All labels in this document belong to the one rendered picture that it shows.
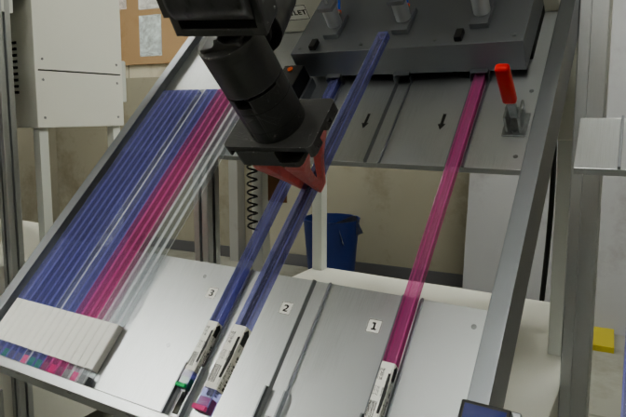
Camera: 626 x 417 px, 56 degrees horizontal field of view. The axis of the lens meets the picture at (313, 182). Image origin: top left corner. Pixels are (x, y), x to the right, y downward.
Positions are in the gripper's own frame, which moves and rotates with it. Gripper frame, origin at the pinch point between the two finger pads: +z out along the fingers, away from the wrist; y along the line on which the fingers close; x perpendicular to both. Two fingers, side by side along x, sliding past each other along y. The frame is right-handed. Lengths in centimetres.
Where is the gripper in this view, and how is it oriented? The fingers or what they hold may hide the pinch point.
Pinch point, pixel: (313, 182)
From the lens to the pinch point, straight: 63.3
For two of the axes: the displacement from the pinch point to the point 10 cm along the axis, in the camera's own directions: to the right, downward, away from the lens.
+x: -3.6, 7.7, -5.3
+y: -8.5, -0.5, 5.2
